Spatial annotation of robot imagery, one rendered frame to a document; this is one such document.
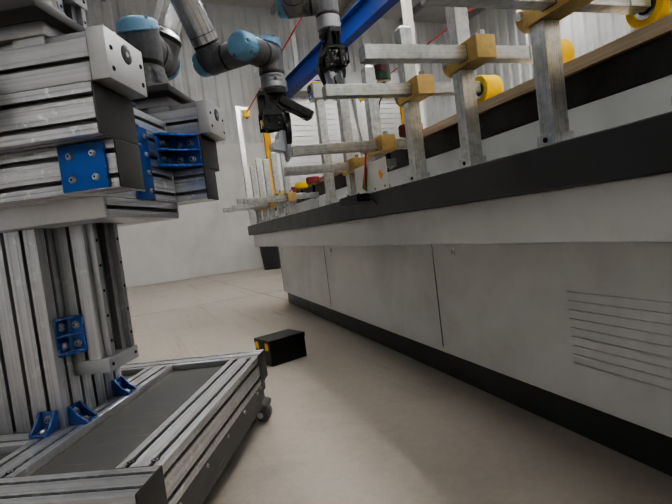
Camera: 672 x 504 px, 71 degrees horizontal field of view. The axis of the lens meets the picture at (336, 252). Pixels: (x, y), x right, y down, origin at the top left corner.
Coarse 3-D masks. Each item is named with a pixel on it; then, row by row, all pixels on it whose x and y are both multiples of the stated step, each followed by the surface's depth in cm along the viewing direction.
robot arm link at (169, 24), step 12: (168, 0) 146; (156, 12) 147; (168, 12) 146; (168, 24) 147; (180, 24) 150; (168, 36) 146; (168, 48) 145; (180, 48) 152; (168, 60) 146; (168, 72) 150
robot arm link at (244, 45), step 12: (240, 36) 126; (252, 36) 128; (228, 48) 128; (240, 48) 126; (252, 48) 127; (264, 48) 132; (228, 60) 132; (240, 60) 130; (252, 60) 131; (264, 60) 134
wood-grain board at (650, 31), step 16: (640, 32) 88; (656, 32) 86; (608, 48) 95; (624, 48) 92; (576, 64) 102; (592, 64) 99; (528, 80) 116; (496, 96) 127; (512, 96) 121; (480, 112) 134; (432, 128) 158; (368, 160) 209
